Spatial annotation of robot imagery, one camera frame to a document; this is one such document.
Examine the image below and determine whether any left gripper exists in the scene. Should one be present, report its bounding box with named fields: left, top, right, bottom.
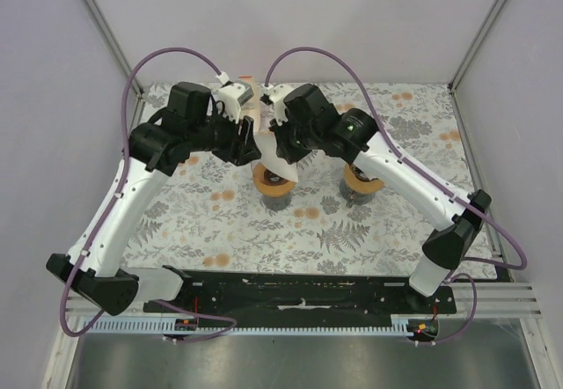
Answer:
left=188, top=104, right=262, bottom=167

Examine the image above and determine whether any wooden dripper ring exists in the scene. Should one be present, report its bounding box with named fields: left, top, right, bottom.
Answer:
left=252, top=164, right=296, bottom=198
left=341, top=164, right=385, bottom=195

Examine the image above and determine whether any glass carafe brown band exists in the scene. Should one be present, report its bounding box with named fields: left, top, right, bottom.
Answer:
left=261, top=193, right=292, bottom=212

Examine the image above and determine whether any glass coffee server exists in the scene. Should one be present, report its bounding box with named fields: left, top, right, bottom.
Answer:
left=340, top=185, right=376, bottom=208

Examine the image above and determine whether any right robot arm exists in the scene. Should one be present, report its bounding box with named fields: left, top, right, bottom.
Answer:
left=263, top=84, right=492, bottom=313

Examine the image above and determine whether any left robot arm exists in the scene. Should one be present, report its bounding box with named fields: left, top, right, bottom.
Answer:
left=46, top=81, right=260, bottom=316

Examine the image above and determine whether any floral table mat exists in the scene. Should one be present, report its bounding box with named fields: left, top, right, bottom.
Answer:
left=121, top=83, right=473, bottom=275

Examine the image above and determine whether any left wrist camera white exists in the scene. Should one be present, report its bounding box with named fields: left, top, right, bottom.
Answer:
left=216, top=71, right=254, bottom=123

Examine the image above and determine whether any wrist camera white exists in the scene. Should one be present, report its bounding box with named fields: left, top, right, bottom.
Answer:
left=216, top=71, right=254, bottom=123
left=260, top=84, right=294, bottom=125

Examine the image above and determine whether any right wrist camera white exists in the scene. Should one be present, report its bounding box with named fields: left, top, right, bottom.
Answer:
left=260, top=84, right=294, bottom=125

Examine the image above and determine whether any aluminium frame rail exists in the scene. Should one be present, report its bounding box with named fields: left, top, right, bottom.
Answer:
left=61, top=0, right=146, bottom=99

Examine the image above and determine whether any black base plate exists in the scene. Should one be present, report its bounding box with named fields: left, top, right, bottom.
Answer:
left=170, top=268, right=457, bottom=317

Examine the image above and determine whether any white cable duct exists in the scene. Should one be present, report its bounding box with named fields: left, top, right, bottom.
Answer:
left=90, top=316, right=423, bottom=336

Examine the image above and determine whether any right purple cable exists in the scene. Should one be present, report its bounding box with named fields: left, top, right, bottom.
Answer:
left=265, top=47, right=529, bottom=348

